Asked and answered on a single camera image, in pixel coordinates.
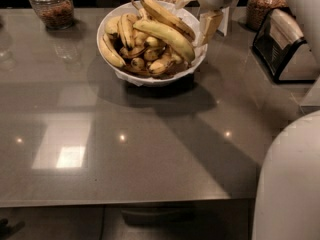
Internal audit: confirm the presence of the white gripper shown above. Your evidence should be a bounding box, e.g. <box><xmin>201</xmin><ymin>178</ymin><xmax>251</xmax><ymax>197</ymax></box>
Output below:
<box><xmin>175</xmin><ymin>0</ymin><xmax>234</xmax><ymax>46</ymax></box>

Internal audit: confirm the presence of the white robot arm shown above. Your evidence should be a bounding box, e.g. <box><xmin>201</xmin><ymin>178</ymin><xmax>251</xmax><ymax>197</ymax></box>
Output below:
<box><xmin>252</xmin><ymin>0</ymin><xmax>320</xmax><ymax>240</ymax></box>

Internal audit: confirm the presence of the white bowl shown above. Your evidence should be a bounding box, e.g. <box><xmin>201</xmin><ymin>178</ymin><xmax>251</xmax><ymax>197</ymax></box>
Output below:
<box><xmin>96</xmin><ymin>2</ymin><xmax>208</xmax><ymax>87</ymax></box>

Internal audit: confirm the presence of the large top banana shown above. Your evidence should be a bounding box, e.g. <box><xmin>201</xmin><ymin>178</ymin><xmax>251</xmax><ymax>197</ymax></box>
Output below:
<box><xmin>140</xmin><ymin>0</ymin><xmax>196</xmax><ymax>42</ymax></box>

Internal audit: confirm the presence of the large banana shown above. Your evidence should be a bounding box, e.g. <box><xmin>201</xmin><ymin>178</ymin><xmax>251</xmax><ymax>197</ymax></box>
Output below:
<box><xmin>133</xmin><ymin>20</ymin><xmax>195</xmax><ymax>63</ymax></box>
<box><xmin>140</xmin><ymin>0</ymin><xmax>196</xmax><ymax>42</ymax></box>

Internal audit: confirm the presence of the large front banana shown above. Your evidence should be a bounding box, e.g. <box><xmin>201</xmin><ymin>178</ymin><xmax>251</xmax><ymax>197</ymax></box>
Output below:
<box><xmin>133</xmin><ymin>20</ymin><xmax>195</xmax><ymax>63</ymax></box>

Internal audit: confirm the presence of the small bottom banana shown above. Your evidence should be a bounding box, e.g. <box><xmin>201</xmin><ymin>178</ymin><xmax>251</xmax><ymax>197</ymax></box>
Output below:
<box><xmin>148</xmin><ymin>56</ymin><xmax>174</xmax><ymax>76</ymax></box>

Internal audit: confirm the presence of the upright left banana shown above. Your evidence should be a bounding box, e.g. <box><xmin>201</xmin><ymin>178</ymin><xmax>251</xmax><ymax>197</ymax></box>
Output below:
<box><xmin>118</xmin><ymin>13</ymin><xmax>137</xmax><ymax>50</ymax></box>

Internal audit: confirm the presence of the small back-left banana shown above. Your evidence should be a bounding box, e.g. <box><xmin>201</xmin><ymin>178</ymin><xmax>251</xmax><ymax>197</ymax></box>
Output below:
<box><xmin>104</xmin><ymin>16</ymin><xmax>120</xmax><ymax>39</ymax></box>

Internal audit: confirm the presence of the left edge banana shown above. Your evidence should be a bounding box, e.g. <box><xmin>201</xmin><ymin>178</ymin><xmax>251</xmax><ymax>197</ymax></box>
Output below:
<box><xmin>99</xmin><ymin>34</ymin><xmax>126</xmax><ymax>68</ymax></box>

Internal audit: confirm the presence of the white sign stand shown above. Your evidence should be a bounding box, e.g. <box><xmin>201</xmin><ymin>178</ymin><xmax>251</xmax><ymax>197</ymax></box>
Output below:
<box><xmin>218</xmin><ymin>0</ymin><xmax>239</xmax><ymax>36</ymax></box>

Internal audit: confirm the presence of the right glass cereal jar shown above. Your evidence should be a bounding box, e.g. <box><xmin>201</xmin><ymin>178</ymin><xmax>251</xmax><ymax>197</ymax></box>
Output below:
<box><xmin>246</xmin><ymin>0</ymin><xmax>287</xmax><ymax>31</ymax></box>

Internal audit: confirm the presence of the left glass cereal jar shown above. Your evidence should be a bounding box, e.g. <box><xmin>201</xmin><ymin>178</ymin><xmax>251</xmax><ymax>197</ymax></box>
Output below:
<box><xmin>29</xmin><ymin>0</ymin><xmax>74</xmax><ymax>29</ymax></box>

